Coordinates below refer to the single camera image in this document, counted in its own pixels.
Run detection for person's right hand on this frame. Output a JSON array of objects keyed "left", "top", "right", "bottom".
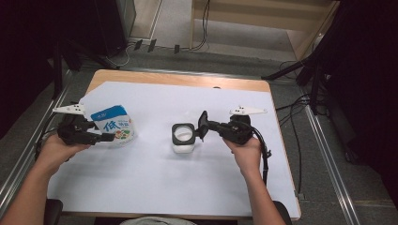
[{"left": 223, "top": 137, "right": 263, "bottom": 176}]

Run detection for black stand with legs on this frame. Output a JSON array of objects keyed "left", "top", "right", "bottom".
[{"left": 261, "top": 18, "right": 355, "bottom": 116}]

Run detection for black upright stand post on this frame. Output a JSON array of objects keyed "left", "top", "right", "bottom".
[{"left": 51, "top": 37, "right": 66, "bottom": 101}]

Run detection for white floor cable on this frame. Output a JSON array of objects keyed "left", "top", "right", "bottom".
[{"left": 104, "top": 42, "right": 131, "bottom": 68}]

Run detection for black chair armrest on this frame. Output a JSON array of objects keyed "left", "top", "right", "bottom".
[
  {"left": 271, "top": 200, "right": 294, "bottom": 225},
  {"left": 43, "top": 199, "right": 64, "bottom": 225}
]

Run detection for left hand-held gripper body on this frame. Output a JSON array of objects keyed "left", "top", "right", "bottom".
[{"left": 52, "top": 103, "right": 95, "bottom": 146}]

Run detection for light wooden furniture frame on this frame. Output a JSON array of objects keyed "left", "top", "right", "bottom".
[{"left": 189, "top": 0, "right": 341, "bottom": 61}]

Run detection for white paper sheet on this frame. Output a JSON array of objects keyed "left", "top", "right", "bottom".
[{"left": 46, "top": 81, "right": 300, "bottom": 219}]

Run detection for wooden table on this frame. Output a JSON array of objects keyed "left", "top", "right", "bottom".
[{"left": 60, "top": 68, "right": 303, "bottom": 221}]

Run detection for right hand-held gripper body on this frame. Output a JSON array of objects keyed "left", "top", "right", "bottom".
[{"left": 220, "top": 106, "right": 268, "bottom": 145}]

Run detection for person's left hand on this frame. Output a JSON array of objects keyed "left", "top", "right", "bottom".
[{"left": 37, "top": 133, "right": 92, "bottom": 172}]

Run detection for clear container with black lid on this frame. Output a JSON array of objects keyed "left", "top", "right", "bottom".
[{"left": 171, "top": 110, "right": 210, "bottom": 155}]

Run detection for person's grey clothing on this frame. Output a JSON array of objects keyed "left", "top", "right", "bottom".
[{"left": 120, "top": 216, "right": 196, "bottom": 225}]

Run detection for blue and white powder bag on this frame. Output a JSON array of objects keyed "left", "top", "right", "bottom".
[{"left": 90, "top": 104, "right": 136, "bottom": 148}]

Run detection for left hand-held gripper cable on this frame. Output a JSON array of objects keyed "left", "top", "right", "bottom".
[{"left": 34, "top": 120, "right": 65, "bottom": 161}]

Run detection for black floor cables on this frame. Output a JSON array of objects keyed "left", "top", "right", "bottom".
[{"left": 275, "top": 92, "right": 314, "bottom": 196}]

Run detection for black hanging cable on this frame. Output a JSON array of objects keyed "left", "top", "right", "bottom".
[{"left": 190, "top": 0, "right": 211, "bottom": 52}]

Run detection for dark cabinet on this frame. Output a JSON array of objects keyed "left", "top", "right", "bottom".
[{"left": 93, "top": 0, "right": 137, "bottom": 58}]

